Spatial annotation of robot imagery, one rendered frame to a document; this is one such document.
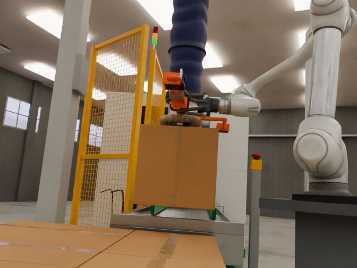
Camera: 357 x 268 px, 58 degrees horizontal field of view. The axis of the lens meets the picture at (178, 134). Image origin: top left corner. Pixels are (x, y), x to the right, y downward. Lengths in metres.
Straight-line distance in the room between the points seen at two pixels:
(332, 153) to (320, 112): 0.17
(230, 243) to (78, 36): 2.00
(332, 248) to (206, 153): 0.67
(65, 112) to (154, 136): 1.20
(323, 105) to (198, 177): 0.65
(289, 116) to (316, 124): 11.28
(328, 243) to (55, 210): 1.90
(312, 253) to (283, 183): 10.87
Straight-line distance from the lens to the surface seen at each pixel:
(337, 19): 1.49
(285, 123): 12.55
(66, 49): 2.86
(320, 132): 1.27
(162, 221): 1.74
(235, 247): 1.76
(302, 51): 1.67
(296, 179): 12.24
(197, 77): 1.95
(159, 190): 1.60
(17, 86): 11.50
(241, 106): 1.65
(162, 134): 1.62
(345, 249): 1.43
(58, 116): 2.70
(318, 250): 1.43
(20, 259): 1.02
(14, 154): 11.33
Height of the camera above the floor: 0.76
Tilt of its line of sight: 10 degrees up
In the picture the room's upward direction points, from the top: 4 degrees clockwise
